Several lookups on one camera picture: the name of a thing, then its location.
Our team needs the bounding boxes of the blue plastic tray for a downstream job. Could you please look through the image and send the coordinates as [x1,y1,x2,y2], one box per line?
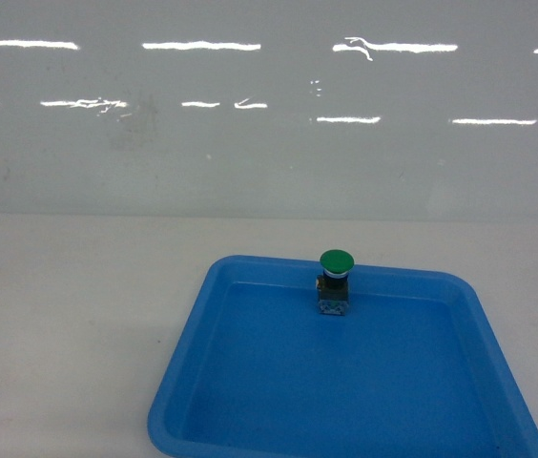
[147,256,538,457]

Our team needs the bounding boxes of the green mushroom push button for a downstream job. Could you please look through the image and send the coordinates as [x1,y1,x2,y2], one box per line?
[316,249,355,316]

